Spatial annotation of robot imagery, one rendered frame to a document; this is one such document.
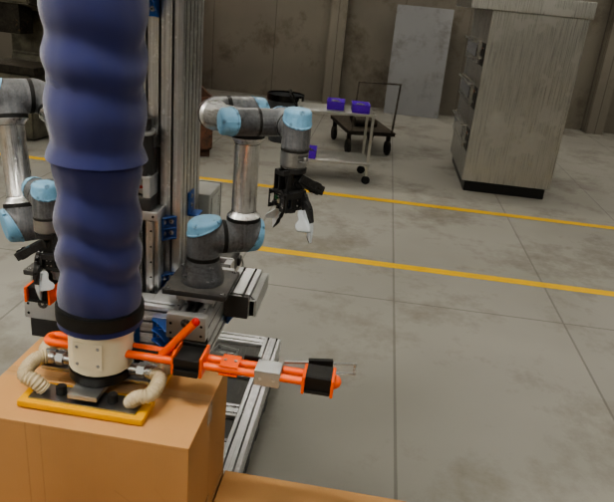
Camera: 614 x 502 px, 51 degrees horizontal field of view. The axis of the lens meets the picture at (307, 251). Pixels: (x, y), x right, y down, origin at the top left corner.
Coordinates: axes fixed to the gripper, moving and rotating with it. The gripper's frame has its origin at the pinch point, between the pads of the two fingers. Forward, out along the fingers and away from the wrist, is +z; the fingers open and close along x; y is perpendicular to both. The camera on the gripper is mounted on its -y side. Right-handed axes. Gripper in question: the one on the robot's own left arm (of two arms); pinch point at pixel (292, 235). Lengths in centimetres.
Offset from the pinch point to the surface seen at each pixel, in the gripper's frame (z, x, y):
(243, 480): 84, -3, 9
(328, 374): 28.8, 25.9, 8.6
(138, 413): 42, -4, 47
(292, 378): 30.6, 20.1, 15.8
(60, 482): 62, -15, 64
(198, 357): 29.3, -1.3, 30.2
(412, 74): 59, -607, -891
